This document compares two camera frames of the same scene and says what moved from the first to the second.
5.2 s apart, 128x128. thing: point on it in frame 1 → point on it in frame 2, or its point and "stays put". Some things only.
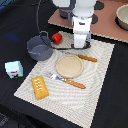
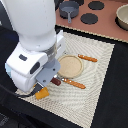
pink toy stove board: (103, 20) stays put
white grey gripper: (82, 34) → (29, 69)
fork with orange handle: (73, 83) stays put
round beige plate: (69, 66) stays put
